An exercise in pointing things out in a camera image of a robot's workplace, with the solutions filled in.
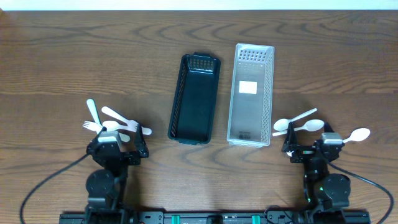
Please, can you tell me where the clear plastic basket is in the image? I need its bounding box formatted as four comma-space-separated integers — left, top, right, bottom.
227, 43, 274, 147

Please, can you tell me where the white plastic fork top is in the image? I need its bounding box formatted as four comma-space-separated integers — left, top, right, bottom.
101, 106, 135, 126

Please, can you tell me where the white plastic fork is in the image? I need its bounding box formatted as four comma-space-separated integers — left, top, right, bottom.
83, 121, 131, 142
101, 106, 135, 126
102, 121, 152, 135

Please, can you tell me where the white plastic fork left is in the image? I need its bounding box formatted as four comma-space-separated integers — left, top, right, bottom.
83, 121, 131, 142

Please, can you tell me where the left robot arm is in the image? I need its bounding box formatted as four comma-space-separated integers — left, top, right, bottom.
82, 126, 149, 224

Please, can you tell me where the white label in basket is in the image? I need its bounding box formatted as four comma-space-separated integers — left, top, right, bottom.
238, 81, 257, 95

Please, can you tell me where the black mounting rail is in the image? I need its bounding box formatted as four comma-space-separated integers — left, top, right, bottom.
58, 210, 371, 224

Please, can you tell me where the black plastic basket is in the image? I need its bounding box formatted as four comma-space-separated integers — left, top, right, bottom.
168, 52, 221, 145

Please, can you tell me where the white plastic spoon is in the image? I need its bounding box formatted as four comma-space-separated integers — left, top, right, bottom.
343, 128, 371, 143
272, 119, 325, 136
273, 108, 318, 131

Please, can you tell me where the white plastic fork middle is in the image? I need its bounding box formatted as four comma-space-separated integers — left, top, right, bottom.
102, 121, 152, 135

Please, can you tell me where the white plastic fork handle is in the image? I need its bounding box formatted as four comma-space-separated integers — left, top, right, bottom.
86, 98, 102, 126

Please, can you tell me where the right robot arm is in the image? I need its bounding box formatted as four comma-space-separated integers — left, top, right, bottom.
282, 122, 351, 223

